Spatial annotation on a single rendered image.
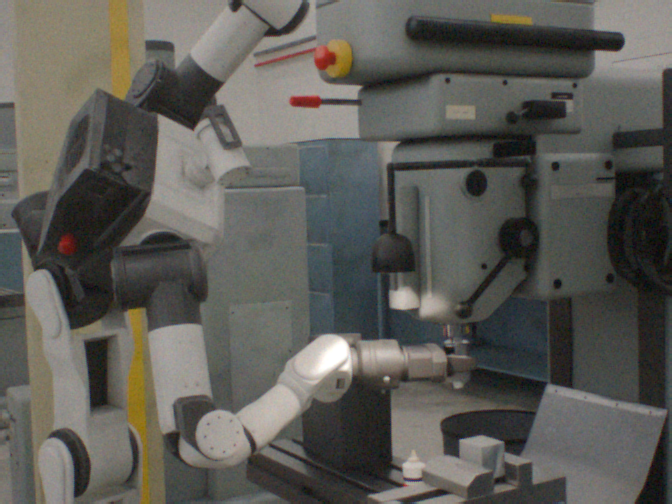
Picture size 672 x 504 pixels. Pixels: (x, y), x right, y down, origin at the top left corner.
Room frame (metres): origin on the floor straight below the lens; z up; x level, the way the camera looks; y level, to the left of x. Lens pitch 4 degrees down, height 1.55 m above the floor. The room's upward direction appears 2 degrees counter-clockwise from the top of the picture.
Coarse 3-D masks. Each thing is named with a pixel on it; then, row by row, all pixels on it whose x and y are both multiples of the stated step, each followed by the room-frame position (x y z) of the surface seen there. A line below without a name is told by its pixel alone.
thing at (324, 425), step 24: (312, 408) 2.14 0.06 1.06; (336, 408) 2.02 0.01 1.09; (360, 408) 2.02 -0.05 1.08; (384, 408) 2.04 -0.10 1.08; (312, 432) 2.14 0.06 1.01; (336, 432) 2.02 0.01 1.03; (360, 432) 2.02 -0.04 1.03; (384, 432) 2.04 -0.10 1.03; (336, 456) 2.02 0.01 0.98; (360, 456) 2.02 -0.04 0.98; (384, 456) 2.04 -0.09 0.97
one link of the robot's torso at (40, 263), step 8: (40, 264) 1.95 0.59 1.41; (48, 264) 1.94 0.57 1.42; (56, 264) 1.94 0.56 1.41; (56, 272) 1.93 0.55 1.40; (64, 272) 1.93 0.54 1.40; (56, 280) 1.92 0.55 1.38; (64, 280) 1.91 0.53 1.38; (64, 288) 1.91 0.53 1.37; (72, 288) 1.92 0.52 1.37; (64, 296) 1.91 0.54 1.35; (72, 296) 1.92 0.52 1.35; (64, 304) 1.91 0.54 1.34; (72, 304) 1.92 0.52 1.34; (80, 304) 1.93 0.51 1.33
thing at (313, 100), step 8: (296, 96) 1.67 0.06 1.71; (304, 96) 1.68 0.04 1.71; (312, 96) 1.68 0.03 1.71; (296, 104) 1.67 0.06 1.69; (304, 104) 1.67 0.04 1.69; (312, 104) 1.68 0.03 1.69; (320, 104) 1.69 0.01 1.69; (328, 104) 1.70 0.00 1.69; (336, 104) 1.71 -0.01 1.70; (344, 104) 1.72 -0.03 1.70; (352, 104) 1.73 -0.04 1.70; (360, 104) 1.74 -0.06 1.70
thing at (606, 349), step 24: (624, 240) 1.86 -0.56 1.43; (624, 288) 1.87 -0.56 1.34; (552, 312) 2.03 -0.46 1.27; (576, 312) 1.98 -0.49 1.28; (600, 312) 1.92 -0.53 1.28; (624, 312) 1.87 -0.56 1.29; (648, 312) 1.81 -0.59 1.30; (552, 336) 2.03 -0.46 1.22; (576, 336) 1.98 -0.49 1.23; (600, 336) 1.92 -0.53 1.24; (624, 336) 1.87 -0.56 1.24; (648, 336) 1.81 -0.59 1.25; (552, 360) 2.03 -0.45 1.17; (576, 360) 1.98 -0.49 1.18; (600, 360) 1.92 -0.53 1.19; (624, 360) 1.87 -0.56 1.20; (648, 360) 1.81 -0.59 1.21; (576, 384) 1.98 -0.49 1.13; (600, 384) 1.92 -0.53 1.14; (624, 384) 1.87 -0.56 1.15; (648, 384) 1.81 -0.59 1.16; (648, 480) 1.81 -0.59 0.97
